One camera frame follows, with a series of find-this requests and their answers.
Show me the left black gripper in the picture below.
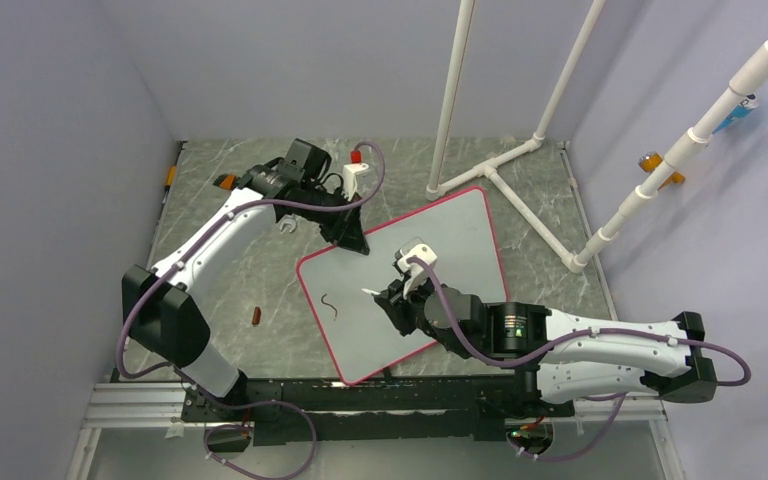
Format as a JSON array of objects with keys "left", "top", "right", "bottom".
[{"left": 298, "top": 184, "right": 369, "bottom": 255}]

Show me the red framed whiteboard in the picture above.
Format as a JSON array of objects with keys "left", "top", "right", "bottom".
[{"left": 296, "top": 187, "right": 508, "bottom": 386}]

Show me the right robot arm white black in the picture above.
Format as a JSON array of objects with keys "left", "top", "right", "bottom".
[{"left": 369, "top": 280, "right": 718, "bottom": 415}]

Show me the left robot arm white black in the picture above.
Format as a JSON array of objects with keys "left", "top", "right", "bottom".
[{"left": 115, "top": 138, "right": 386, "bottom": 421}]

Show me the silver open-end wrench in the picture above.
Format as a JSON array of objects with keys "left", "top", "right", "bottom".
[{"left": 278, "top": 217, "right": 297, "bottom": 234}]

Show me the orange black small object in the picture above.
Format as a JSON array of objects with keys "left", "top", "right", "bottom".
[{"left": 213, "top": 173, "right": 239, "bottom": 191}]

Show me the white PVC pipe right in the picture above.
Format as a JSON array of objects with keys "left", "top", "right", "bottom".
[{"left": 565, "top": 39, "right": 768, "bottom": 273}]

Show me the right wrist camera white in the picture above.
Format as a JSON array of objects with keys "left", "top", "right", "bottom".
[{"left": 395, "top": 237, "right": 438, "bottom": 299}]

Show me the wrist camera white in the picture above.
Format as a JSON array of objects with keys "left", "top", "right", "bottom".
[
  {"left": 395, "top": 237, "right": 438, "bottom": 299},
  {"left": 341, "top": 150, "right": 372, "bottom": 202}
]

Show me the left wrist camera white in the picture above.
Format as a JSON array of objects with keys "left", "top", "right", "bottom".
[{"left": 341, "top": 150, "right": 372, "bottom": 202}]

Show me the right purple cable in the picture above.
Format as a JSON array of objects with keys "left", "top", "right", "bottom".
[{"left": 407, "top": 256, "right": 752, "bottom": 388}]

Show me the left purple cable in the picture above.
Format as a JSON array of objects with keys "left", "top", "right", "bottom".
[{"left": 116, "top": 140, "right": 387, "bottom": 405}]

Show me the white PVC pipe frame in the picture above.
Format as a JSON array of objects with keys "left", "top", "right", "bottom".
[{"left": 424, "top": 1, "right": 618, "bottom": 273}]

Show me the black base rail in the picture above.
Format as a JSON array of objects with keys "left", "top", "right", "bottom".
[{"left": 83, "top": 374, "right": 664, "bottom": 445}]

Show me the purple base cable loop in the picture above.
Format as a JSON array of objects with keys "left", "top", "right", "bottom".
[{"left": 202, "top": 398, "right": 319, "bottom": 480}]

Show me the orange clamp on wall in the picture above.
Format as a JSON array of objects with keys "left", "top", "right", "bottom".
[{"left": 638, "top": 152, "right": 686, "bottom": 190}]

